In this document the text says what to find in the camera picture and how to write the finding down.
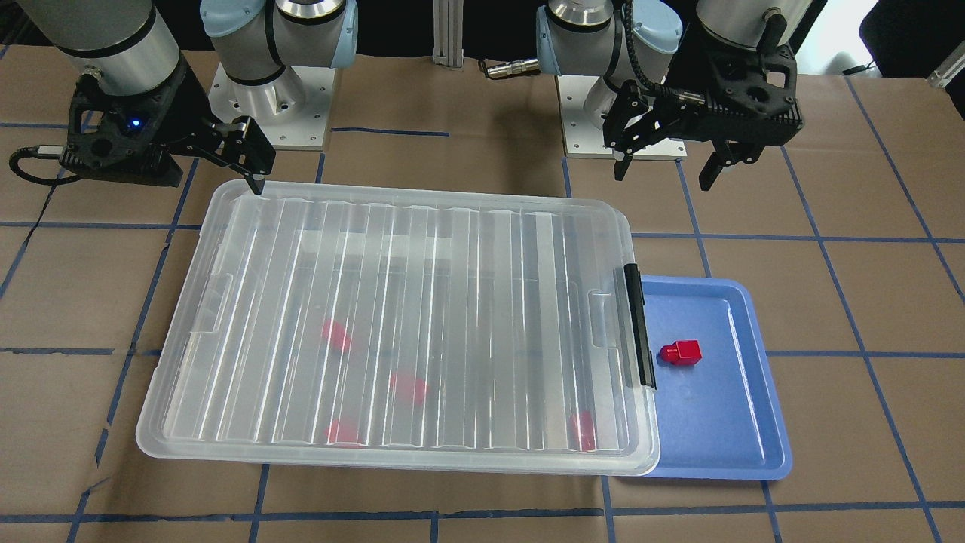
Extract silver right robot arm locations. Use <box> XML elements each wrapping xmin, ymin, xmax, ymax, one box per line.
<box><xmin>9</xmin><ymin>1</ymin><xmax>358</xmax><ymax>195</ymax></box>

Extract red block in box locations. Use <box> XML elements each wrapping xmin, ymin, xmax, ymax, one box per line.
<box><xmin>324</xmin><ymin>419</ymin><xmax>365</xmax><ymax>448</ymax></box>
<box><xmin>568</xmin><ymin>410</ymin><xmax>597</xmax><ymax>453</ymax></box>
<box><xmin>320</xmin><ymin>319</ymin><xmax>352</xmax><ymax>354</ymax></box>
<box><xmin>390</xmin><ymin>372</ymin><xmax>430</xmax><ymax>406</ymax></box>

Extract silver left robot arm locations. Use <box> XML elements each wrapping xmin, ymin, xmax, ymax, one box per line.
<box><xmin>535</xmin><ymin>1</ymin><xmax>810</xmax><ymax>190</ymax></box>

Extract blue plastic tray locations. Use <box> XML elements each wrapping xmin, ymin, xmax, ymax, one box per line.
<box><xmin>642</xmin><ymin>275</ymin><xmax>793</xmax><ymax>481</ymax></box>

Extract clear plastic box lid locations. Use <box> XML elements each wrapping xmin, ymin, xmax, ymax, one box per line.
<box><xmin>136</xmin><ymin>181</ymin><xmax>661</xmax><ymax>477</ymax></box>

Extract red block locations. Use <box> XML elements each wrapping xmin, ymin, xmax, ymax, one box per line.
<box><xmin>390</xmin><ymin>372</ymin><xmax>430</xmax><ymax>406</ymax></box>
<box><xmin>568</xmin><ymin>410</ymin><xmax>597</xmax><ymax>453</ymax></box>
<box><xmin>320</xmin><ymin>319</ymin><xmax>352</xmax><ymax>354</ymax></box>
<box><xmin>324</xmin><ymin>419</ymin><xmax>365</xmax><ymax>448</ymax></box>
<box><xmin>658</xmin><ymin>339</ymin><xmax>703</xmax><ymax>367</ymax></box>

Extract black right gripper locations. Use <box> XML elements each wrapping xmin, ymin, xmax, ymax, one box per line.
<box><xmin>59</xmin><ymin>57</ymin><xmax>276</xmax><ymax>195</ymax></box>

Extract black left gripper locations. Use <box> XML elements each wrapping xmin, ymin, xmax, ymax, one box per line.
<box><xmin>602</xmin><ymin>30</ymin><xmax>805</xmax><ymax>192</ymax></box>

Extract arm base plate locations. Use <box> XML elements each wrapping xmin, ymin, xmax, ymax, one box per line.
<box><xmin>208</xmin><ymin>65</ymin><xmax>340</xmax><ymax>152</ymax></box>
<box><xmin>554</xmin><ymin>74</ymin><xmax>688</xmax><ymax>161</ymax></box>

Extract aluminium frame post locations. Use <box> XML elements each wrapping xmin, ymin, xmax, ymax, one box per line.
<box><xmin>432</xmin><ymin>0</ymin><xmax>464</xmax><ymax>71</ymax></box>

